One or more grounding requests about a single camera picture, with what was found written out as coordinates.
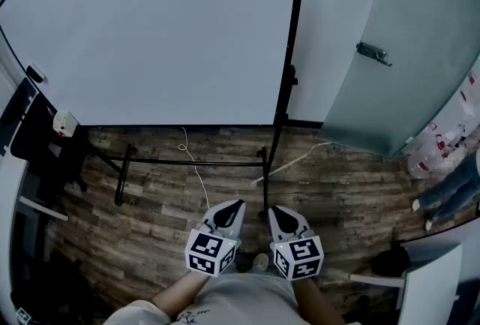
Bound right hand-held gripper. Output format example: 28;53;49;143
267;204;325;281

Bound clear plastic block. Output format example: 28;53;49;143
25;63;48;85

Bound white desk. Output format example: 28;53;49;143
0;64;71;325
348;217;480;325

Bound black bag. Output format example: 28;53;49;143
370;245;412;278

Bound white cartons with red labels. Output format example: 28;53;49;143
454;70;480;130

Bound person's white printed shirt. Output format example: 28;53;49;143
103;270;362;325

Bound person's left forearm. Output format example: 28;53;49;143
151;270;211;320

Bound person's right shoe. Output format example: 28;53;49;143
250;252;271;274

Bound white box with red button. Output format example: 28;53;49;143
52;110;81;139

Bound white plastic bag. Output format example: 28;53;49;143
406;127;452;181

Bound metal door handle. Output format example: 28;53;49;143
355;41;394;68

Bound black flat panel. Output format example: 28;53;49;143
0;77;39;158

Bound frosted glass door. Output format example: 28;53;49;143
316;0;480;159

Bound black and white printed tag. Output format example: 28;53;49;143
14;307;32;325

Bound person's right forearm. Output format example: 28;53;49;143
290;275;347;325

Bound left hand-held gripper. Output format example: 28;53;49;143
184;199;248;278

